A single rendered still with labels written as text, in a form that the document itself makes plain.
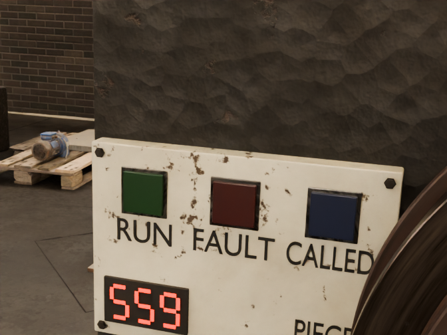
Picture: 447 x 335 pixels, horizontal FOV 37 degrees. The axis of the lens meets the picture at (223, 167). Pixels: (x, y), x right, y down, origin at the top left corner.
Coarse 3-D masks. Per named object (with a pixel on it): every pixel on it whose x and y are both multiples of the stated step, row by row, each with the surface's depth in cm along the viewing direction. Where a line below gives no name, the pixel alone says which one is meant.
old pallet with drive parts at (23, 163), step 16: (16, 144) 538; (32, 144) 540; (16, 160) 488; (32, 160) 489; (48, 160) 496; (64, 160) 493; (80, 160) 494; (16, 176) 478; (32, 176) 476; (48, 176) 498; (64, 176) 468; (80, 176) 478
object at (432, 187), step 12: (444, 168) 43; (432, 180) 43; (444, 180) 43; (420, 192) 44; (432, 192) 43; (444, 192) 43; (420, 204) 43; (432, 204) 43; (408, 216) 44; (420, 216) 44; (396, 228) 44; (408, 228) 44; (396, 240) 44; (384, 252) 45; (384, 264) 45; (372, 276) 45; (360, 300) 46; (360, 312) 46
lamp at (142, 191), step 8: (128, 176) 56; (136, 176) 56; (144, 176) 56; (152, 176) 55; (160, 176) 55; (128, 184) 56; (136, 184) 56; (144, 184) 56; (152, 184) 56; (160, 184) 55; (128, 192) 56; (136, 192) 56; (144, 192) 56; (152, 192) 56; (160, 192) 56; (128, 200) 57; (136, 200) 56; (144, 200) 56; (152, 200) 56; (160, 200) 56; (128, 208) 57; (136, 208) 57; (144, 208) 56; (152, 208) 56; (160, 208) 56
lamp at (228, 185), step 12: (216, 192) 54; (228, 192) 54; (240, 192) 54; (252, 192) 53; (216, 204) 54; (228, 204) 54; (240, 204) 54; (252, 204) 54; (216, 216) 55; (228, 216) 54; (240, 216) 54; (252, 216) 54
